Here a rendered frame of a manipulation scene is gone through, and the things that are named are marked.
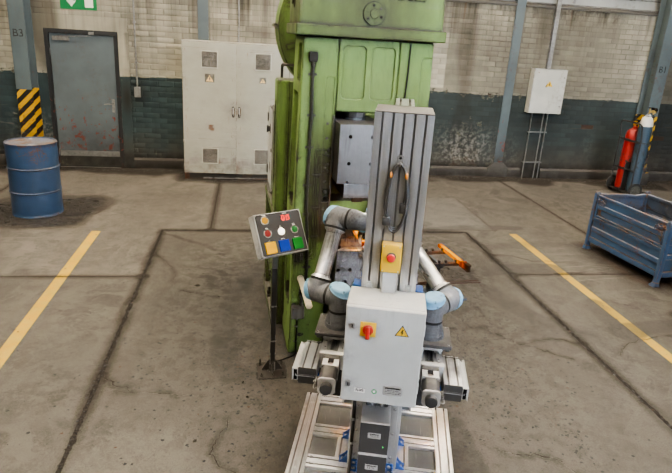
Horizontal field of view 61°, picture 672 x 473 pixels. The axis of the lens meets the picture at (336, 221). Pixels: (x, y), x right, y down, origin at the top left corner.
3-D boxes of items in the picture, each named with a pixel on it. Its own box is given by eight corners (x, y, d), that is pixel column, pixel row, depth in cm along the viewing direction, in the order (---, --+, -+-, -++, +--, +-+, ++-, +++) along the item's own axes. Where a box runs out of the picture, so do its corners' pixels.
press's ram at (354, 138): (392, 184, 387) (397, 126, 374) (336, 184, 379) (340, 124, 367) (376, 170, 426) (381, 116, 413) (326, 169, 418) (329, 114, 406)
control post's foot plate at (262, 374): (288, 378, 399) (288, 367, 396) (256, 380, 395) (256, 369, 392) (285, 361, 419) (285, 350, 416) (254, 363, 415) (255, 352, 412)
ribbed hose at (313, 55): (309, 295, 413) (321, 51, 359) (299, 296, 411) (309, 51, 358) (308, 292, 417) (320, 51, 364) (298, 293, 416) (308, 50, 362)
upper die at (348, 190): (371, 198, 387) (372, 184, 384) (343, 197, 383) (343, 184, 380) (358, 182, 426) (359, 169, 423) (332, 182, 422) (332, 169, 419)
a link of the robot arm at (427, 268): (439, 319, 305) (386, 237, 324) (456, 311, 315) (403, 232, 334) (453, 308, 297) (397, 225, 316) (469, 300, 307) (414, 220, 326)
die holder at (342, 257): (384, 307, 410) (389, 249, 396) (332, 308, 402) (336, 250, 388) (366, 275, 462) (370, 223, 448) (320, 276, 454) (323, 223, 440)
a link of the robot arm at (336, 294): (344, 315, 299) (345, 291, 294) (321, 308, 304) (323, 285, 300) (354, 306, 309) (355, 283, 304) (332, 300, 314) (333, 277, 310)
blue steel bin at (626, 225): (715, 284, 611) (734, 221, 589) (653, 287, 591) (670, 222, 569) (635, 244, 720) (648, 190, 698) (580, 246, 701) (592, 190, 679)
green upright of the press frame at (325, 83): (321, 351, 435) (339, 36, 363) (287, 353, 430) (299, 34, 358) (312, 323, 476) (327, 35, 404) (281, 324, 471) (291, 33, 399)
